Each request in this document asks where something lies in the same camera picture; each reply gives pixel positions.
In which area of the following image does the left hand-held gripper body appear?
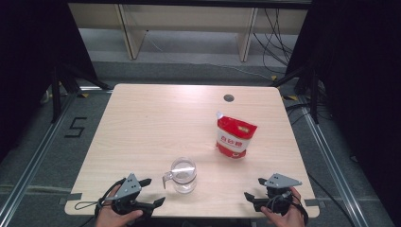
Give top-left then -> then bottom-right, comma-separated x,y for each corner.
105,172 -> 154,218

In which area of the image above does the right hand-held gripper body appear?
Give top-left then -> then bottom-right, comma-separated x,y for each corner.
253,172 -> 303,218

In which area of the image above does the clear glass jar with lid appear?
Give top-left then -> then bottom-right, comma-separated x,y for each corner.
162,156 -> 198,195

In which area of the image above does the red and white sugar bag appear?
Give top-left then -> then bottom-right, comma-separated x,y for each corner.
215,111 -> 258,160

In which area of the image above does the person's left hand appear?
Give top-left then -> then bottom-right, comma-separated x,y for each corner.
94,184 -> 144,227

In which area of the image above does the person's right hand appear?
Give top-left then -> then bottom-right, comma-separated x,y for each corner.
260,186 -> 305,227

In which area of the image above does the grey tape strip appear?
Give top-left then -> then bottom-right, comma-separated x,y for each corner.
304,198 -> 325,208
58,192 -> 83,206

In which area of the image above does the black metal stand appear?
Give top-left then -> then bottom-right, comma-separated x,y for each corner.
270,67 -> 321,125
50,62 -> 113,124

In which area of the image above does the light wooden shelf unit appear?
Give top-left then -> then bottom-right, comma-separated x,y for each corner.
68,3 -> 308,62

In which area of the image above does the black curtain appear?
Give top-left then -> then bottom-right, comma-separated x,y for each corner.
0,0 -> 98,162
285,0 -> 401,221

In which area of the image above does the black wrist cord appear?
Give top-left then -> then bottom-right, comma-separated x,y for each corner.
291,191 -> 310,225
74,178 -> 127,218

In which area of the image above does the black floor cable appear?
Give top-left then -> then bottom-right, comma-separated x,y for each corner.
306,173 -> 357,227

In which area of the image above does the aluminium floor rail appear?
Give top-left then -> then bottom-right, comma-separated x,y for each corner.
299,97 -> 370,227
0,91 -> 78,221

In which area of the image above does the bundle of black cables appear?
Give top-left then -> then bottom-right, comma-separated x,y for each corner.
253,9 -> 296,75

